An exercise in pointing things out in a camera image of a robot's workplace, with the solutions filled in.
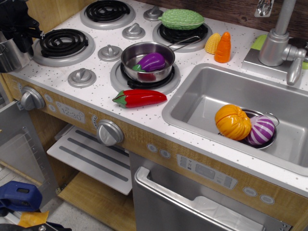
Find orange toy pumpkin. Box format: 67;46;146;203
215;104;252;141

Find silver stovetop knob lower middle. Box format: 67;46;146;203
98;44;123;62

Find silver toy faucet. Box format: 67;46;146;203
242;0;307;86

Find right silver oven dial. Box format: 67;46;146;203
96;119;124;146

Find small steel bowl in sink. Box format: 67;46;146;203
218;108;281;150

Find blue clamp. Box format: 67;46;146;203
0;181;43;212

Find grey toy sink basin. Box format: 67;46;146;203
162;64;308;176

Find white oven shelf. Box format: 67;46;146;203
47;126;132;195

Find yellow toy corn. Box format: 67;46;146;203
205;33;221;54

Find orange toy carrot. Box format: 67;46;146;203
214;32;231;63

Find front left black burner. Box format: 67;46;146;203
33;29;95;67

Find green sponge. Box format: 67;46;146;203
251;35;308;70

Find yellow cloth piece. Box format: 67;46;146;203
18;211;49;228

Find open grey oven door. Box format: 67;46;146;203
0;102;58;211

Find silver stovetop knob upper middle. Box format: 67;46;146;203
122;23;146;40

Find red toy chili pepper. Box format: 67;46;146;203
112;89;167;108

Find silver oven dial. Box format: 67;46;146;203
20;86;45;111
96;119;124;146

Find silver dishwasher door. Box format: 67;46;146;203
129;153;292;231

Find black burner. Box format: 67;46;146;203
110;61;181;94
152;23;213;53
33;29;95;67
80;0;135;30

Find left silver oven dial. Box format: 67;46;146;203
20;86;45;111

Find green toy bitter gourd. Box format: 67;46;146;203
158;9;205;30

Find purple toy eggplant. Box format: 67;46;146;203
132;52;165;72

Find back left black burner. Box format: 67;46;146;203
80;0;135;30

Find steel saucepan with handle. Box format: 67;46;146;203
121;36;201;83

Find purple white toy onion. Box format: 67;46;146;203
245;115;275;145

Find silver stovetop knob back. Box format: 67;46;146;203
143;6;163;21

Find back right black burner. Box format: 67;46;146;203
152;23;213;53

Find silver stovetop knob front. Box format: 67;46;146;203
67;68;97;88

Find silver stovetop knob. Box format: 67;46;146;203
122;23;146;40
67;68;97;88
143;6;163;21
98;44;123;62

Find front right black burner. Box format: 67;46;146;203
110;61;181;94

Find tall steel pot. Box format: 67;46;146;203
0;31;34;73

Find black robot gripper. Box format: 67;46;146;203
0;0;45;53

